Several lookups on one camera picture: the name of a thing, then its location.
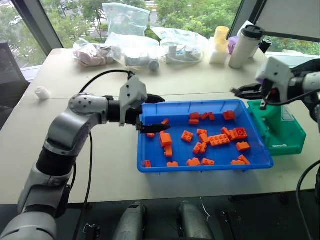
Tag flat black plate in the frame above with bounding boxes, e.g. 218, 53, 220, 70
220, 209, 247, 240

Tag plastic bag with pink items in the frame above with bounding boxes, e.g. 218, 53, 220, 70
72, 38, 118, 68

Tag grey board with black frame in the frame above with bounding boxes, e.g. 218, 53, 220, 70
228, 0, 320, 43

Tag small black bracket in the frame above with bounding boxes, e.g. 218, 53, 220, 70
82, 222, 102, 240

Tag purple box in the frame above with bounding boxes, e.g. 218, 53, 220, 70
227, 35, 241, 55

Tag long flat orange toy brick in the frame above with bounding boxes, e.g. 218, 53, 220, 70
208, 133, 231, 147

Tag yellow plastic cup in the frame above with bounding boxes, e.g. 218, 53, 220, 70
214, 25, 230, 46

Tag white tumbler with black lid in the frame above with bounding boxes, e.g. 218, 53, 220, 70
228, 24, 265, 70

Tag tall clear plastic bag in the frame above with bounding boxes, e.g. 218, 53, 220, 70
101, 2, 151, 41

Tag green plastic bin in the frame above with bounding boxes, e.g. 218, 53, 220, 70
246, 98, 308, 157

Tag plastic bag with grey parts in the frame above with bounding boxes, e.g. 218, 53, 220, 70
104, 31, 161, 72

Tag grey rounded robot leg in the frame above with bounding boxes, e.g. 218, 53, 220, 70
176, 200, 215, 240
111, 201, 148, 240

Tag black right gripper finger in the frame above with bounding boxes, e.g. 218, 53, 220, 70
230, 87, 262, 99
236, 84, 262, 92

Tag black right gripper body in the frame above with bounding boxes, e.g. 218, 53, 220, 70
259, 78, 280, 104

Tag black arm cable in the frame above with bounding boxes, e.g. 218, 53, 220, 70
71, 69, 136, 240
259, 87, 320, 111

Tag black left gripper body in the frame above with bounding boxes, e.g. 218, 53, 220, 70
124, 94, 151, 132

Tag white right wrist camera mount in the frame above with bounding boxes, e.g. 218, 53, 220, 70
255, 56, 295, 101

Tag blue plastic bin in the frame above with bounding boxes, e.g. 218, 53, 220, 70
136, 99, 275, 174

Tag plastic bag with power strip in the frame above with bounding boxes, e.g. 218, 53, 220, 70
150, 26, 210, 65

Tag black chair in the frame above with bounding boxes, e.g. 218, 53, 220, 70
0, 40, 31, 131

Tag large orange toy brick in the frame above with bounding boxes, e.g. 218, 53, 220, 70
159, 132, 174, 148

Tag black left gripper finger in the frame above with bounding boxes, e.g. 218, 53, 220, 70
139, 120, 172, 135
147, 93, 166, 104

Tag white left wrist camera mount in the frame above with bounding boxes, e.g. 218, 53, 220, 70
118, 75, 149, 127

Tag square orange toy brick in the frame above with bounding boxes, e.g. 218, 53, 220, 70
181, 130, 195, 143

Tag orange brick with round hole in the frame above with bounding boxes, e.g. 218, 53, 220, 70
233, 127, 249, 140

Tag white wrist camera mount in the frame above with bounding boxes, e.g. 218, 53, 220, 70
255, 56, 295, 101
118, 75, 149, 127

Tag black cylindrical object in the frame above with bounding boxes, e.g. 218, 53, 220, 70
257, 37, 274, 55

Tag black cable loop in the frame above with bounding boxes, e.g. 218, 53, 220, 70
295, 158, 320, 240

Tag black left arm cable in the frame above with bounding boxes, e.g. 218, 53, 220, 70
71, 69, 136, 240

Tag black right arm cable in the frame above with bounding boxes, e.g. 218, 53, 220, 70
259, 87, 320, 111

